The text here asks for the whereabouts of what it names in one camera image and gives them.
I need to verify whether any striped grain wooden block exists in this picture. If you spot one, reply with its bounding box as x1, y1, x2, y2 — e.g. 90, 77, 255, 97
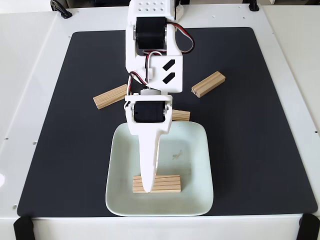
171, 109, 191, 123

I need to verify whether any pale green square plate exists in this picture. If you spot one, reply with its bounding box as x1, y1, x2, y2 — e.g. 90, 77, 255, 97
104, 121, 215, 217

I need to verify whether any four-groove wooden block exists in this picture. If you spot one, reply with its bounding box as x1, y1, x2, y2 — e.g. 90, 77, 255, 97
132, 174, 182, 194

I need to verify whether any single-groove wooden block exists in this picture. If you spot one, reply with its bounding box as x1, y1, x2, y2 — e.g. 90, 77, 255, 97
191, 71, 227, 99

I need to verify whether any plain wooden block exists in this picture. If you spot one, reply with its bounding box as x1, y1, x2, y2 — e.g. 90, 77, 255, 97
92, 83, 129, 110

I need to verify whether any black rubber mat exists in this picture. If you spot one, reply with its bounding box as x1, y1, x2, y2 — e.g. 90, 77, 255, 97
16, 26, 319, 218

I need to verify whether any large black table clamp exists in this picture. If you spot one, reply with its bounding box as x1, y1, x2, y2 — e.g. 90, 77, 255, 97
49, 0, 73, 20

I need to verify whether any wrist servo cable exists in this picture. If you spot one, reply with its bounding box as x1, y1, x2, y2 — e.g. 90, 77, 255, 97
126, 49, 168, 101

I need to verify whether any long looping servo cable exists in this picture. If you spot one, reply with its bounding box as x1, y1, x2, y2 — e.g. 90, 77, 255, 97
164, 21, 195, 54

